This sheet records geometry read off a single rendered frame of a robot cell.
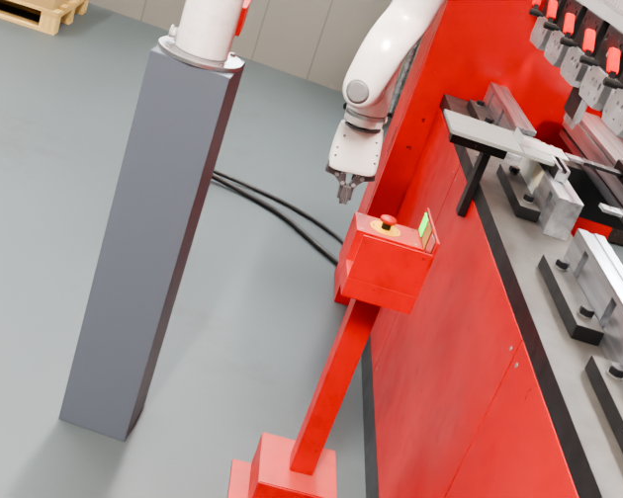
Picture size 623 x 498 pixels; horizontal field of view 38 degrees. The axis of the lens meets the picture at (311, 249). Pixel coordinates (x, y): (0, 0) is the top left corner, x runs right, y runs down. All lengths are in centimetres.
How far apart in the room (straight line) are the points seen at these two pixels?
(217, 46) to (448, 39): 125
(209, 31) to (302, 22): 427
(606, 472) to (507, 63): 201
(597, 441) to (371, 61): 79
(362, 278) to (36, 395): 100
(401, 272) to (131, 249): 64
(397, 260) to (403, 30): 49
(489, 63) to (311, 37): 324
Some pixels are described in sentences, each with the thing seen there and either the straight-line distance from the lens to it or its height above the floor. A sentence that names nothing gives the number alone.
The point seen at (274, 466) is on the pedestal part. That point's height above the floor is 12.
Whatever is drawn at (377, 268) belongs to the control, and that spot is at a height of 75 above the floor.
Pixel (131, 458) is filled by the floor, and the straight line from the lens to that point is 239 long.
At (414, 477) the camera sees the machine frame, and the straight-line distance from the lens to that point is 212.
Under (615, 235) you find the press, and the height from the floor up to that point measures 6.
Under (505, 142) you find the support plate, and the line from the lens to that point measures 226.
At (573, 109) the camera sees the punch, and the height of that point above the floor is 112.
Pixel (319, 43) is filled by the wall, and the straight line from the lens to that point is 626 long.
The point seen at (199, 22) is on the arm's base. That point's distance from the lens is 200.
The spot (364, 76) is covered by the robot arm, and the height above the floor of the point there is 114.
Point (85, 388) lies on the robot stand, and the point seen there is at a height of 12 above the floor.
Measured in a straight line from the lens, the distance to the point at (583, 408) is 147.
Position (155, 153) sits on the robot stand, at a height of 78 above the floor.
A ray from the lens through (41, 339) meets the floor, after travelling 274.
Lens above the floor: 152
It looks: 24 degrees down
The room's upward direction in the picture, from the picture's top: 20 degrees clockwise
